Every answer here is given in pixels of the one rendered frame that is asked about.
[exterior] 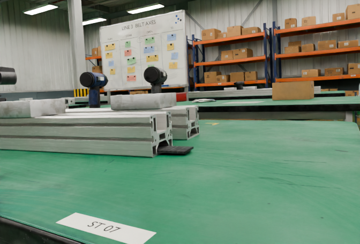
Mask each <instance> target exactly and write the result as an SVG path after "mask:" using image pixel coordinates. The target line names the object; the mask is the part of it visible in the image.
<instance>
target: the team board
mask: <svg viewBox="0 0 360 244"><path fill-rule="evenodd" d="M100 42H101V57H102V72H103V74H105V76H107V79H108V83H107V84H106V86H104V92H107V98H108V105H111V104H110V96H111V94H110V91H117V90H135V89H151V87H152V86H151V84H150V83H149V82H147V81H146V80H145V79H144V71H145V69H147V68H148V67H151V66H154V67H158V68H161V69H163V70H165V71H166V73H167V80H166V81H165V82H164V85H161V88H171V87H184V92H185V93H187V94H186V101H189V90H188V86H189V76H188V55H187V44H186V22H185V10H178V11H174V12H169V13H164V14H160V15H156V16H151V17H146V18H141V19H137V20H131V21H127V22H122V23H119V24H113V25H109V26H104V27H103V26H102V27H100Z"/></svg>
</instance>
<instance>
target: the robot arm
mask: <svg viewBox="0 0 360 244"><path fill-rule="evenodd" d="M16 82H17V75H16V73H15V69H14V68H11V67H3V66H0V85H15V84H16ZM5 101H7V100H6V98H0V102H5Z"/></svg>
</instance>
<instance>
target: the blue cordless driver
mask: <svg viewBox="0 0 360 244"><path fill-rule="evenodd" d="M79 80H80V83H81V85H82V86H84V87H88V88H89V97H88V104H89V108H100V88H102V87H104V86H106V84H107V83H108V79H107V76H105V74H101V73H95V72H84V73H82V74H81V76H80V79H79Z"/></svg>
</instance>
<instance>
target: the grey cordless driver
mask: <svg viewBox="0 0 360 244"><path fill-rule="evenodd" d="M144 79H145V80H146V81H147V82H149V83H150V84H151V86H152V87H151V94H155V93H162V88H161V85H164V82H165V81H166V80H167V73H166V71H165V70H163V69H161V68H158V67H154V66H151V67H148V68H147V69H145V71H144Z"/></svg>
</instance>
